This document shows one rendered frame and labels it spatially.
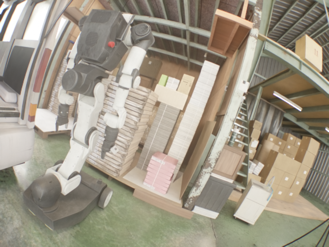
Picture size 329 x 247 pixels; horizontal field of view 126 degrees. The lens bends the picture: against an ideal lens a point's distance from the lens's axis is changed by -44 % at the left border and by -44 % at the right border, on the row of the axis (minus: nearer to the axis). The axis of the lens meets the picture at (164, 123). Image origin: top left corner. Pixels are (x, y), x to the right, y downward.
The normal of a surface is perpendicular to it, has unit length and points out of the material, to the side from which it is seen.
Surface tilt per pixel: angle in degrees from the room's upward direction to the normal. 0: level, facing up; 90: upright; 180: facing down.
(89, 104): 35
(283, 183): 90
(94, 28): 105
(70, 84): 90
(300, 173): 90
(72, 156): 60
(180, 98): 90
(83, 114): 100
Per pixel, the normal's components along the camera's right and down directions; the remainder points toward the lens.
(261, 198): -0.50, -0.11
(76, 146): 0.11, -0.42
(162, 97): -0.17, 0.03
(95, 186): 0.19, -0.62
